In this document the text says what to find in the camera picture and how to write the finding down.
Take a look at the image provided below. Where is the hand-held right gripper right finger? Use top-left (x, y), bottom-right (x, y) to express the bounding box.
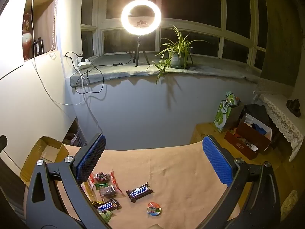
top-left (191, 135), bottom-right (282, 229)

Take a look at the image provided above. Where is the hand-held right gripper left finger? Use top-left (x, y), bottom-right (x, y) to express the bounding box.
top-left (26, 133), bottom-right (112, 229)

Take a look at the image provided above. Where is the clear red-ended cake packet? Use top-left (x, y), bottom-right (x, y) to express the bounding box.
top-left (89, 170), bottom-right (118, 186)

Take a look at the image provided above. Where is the pale pink-printed bread packet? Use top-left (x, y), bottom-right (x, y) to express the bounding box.
top-left (80, 181), bottom-right (99, 202)

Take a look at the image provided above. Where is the brown chocolate bar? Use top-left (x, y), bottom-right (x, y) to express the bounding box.
top-left (92, 198), bottom-right (122, 214)

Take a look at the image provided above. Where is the round colourful jelly cup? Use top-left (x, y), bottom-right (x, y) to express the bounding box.
top-left (146, 202), bottom-right (163, 217)

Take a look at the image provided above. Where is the white plastic basket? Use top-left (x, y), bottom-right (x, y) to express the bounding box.
top-left (64, 132), bottom-right (86, 147)

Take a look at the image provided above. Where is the clear brown cake packet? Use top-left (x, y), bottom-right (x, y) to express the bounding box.
top-left (99, 185), bottom-right (120, 197)

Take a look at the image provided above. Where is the red-brown cardboard box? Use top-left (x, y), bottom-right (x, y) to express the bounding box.
top-left (224, 122), bottom-right (272, 160)

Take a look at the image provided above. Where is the green printed paper bag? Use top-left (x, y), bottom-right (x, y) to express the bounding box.
top-left (213, 99), bottom-right (243, 133)

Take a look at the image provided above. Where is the beige table cloth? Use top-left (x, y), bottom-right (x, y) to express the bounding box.
top-left (24, 143), bottom-right (241, 229)

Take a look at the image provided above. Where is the blue cloth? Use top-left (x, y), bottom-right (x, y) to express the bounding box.
top-left (251, 123), bottom-right (266, 135)

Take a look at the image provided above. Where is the dark blue chocolate bar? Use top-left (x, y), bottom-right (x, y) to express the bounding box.
top-left (126, 182), bottom-right (154, 203)

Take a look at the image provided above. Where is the green wrapped candy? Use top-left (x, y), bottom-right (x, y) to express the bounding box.
top-left (99, 211), bottom-right (115, 223)

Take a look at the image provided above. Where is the white lace tablecloth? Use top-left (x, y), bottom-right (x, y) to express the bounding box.
top-left (258, 94), bottom-right (302, 163)

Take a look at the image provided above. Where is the grey stone windowsill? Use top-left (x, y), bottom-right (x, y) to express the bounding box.
top-left (70, 54), bottom-right (260, 87)

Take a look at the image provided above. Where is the white power strip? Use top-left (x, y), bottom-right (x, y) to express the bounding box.
top-left (76, 57), bottom-right (93, 68)

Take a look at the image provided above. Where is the dark figurine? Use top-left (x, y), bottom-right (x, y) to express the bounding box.
top-left (286, 98), bottom-right (302, 118)

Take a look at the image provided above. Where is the red porcelain vase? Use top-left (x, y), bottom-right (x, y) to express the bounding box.
top-left (22, 13), bottom-right (32, 60)

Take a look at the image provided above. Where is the dark bottle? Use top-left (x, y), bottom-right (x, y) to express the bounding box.
top-left (35, 37), bottom-right (45, 55)

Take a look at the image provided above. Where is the potted spider plant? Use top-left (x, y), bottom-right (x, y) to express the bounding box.
top-left (146, 25), bottom-right (211, 85)

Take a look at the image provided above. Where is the black tripod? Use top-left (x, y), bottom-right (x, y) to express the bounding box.
top-left (133, 35), bottom-right (150, 67)

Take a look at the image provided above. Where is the dark curtain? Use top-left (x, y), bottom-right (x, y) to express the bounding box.
top-left (260, 0), bottom-right (301, 86)

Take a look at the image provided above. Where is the black looped cable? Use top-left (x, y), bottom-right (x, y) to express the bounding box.
top-left (65, 51), bottom-right (105, 95)

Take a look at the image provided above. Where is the black cable with inline switch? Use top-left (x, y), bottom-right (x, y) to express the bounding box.
top-left (86, 52), bottom-right (134, 73)

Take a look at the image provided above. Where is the white window frame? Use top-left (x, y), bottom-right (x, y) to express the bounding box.
top-left (80, 0), bottom-right (267, 71)

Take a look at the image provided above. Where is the wooden wall shelf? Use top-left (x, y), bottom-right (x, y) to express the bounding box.
top-left (22, 0), bottom-right (59, 62)

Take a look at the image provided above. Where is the ring light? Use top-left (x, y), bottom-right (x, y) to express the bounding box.
top-left (121, 0), bottom-right (162, 35)

